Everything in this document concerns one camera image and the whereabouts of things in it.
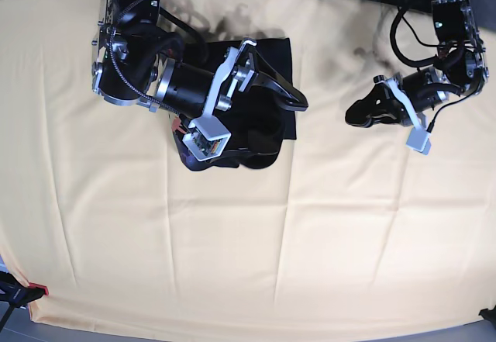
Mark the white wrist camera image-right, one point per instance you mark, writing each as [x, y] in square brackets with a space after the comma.
[418, 138]

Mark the cream yellow table cloth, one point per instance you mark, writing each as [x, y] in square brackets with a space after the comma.
[349, 235]

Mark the black silver gripper body image-right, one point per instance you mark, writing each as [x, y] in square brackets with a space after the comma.
[425, 89]

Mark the black red table clamp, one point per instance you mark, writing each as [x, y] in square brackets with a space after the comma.
[17, 295]

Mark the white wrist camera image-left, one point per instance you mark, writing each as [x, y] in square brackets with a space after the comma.
[207, 136]

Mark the dark navy T-shirt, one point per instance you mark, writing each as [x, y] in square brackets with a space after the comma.
[254, 117]

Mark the black silver gripper body image-left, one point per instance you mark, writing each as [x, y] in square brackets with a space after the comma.
[185, 89]

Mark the black clamp at right corner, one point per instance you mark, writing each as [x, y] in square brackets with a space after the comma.
[489, 315]

